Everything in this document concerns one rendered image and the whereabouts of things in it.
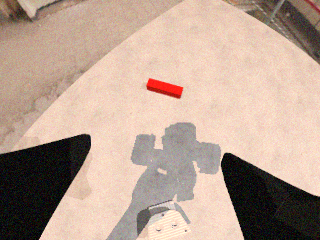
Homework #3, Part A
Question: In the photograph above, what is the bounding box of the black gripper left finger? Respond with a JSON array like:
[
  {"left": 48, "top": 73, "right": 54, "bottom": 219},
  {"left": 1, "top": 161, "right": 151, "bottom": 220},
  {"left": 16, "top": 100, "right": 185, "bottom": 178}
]
[{"left": 0, "top": 133, "right": 92, "bottom": 240}]

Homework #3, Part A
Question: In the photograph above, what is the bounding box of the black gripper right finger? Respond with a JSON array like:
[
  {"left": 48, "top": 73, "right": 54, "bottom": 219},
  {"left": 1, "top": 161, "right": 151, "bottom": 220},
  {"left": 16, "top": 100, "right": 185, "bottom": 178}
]
[{"left": 221, "top": 152, "right": 320, "bottom": 240}]

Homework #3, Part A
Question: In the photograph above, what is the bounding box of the red rectangular block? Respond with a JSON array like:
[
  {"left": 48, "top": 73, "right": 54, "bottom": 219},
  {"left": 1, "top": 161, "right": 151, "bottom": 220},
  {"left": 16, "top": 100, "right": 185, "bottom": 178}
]
[{"left": 147, "top": 77, "right": 183, "bottom": 99}]

